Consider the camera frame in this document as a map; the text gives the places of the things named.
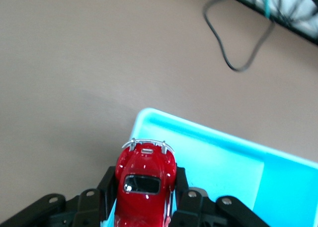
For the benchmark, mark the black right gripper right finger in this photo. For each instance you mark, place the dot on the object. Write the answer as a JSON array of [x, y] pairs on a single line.
[[196, 207]]

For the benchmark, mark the blue plastic box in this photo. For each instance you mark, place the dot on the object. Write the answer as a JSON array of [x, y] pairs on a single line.
[[223, 162]]

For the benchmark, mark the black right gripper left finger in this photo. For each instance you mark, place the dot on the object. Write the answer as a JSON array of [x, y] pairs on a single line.
[[84, 207]]

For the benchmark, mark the red beetle toy car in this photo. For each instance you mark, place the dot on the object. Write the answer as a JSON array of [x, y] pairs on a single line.
[[144, 167]]

